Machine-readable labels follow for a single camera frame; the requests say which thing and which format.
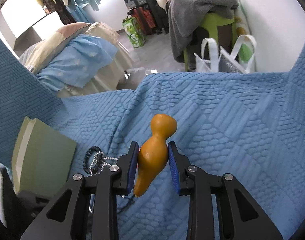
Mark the orange gourd pendant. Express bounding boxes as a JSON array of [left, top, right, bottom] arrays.
[[134, 114, 177, 197]]

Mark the green open cardboard box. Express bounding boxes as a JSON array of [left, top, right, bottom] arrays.
[[12, 117, 77, 197]]

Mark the blue textured chair cover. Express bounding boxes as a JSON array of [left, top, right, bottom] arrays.
[[0, 39, 305, 239]]

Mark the light blue bed sheet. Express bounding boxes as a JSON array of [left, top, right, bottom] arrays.
[[37, 34, 117, 92]]

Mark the white tote bag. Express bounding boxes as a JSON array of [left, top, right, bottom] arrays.
[[194, 35, 257, 74]]

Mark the green dotted rolled mat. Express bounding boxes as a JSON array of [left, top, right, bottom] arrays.
[[230, 0, 257, 74]]

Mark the beige pink pillow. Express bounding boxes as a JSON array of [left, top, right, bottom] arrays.
[[19, 22, 91, 75]]

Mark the green plastic stool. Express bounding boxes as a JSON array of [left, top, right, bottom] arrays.
[[183, 12, 236, 72]]

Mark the red suitcase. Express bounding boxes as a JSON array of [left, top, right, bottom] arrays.
[[128, 4, 157, 35]]

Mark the grey fleece blanket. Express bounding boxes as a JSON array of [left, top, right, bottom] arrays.
[[168, 0, 239, 63]]

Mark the white cabinet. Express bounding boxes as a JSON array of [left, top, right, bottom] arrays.
[[0, 0, 64, 57]]

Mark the black coil hair tie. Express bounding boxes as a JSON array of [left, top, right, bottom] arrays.
[[83, 146, 105, 176]]

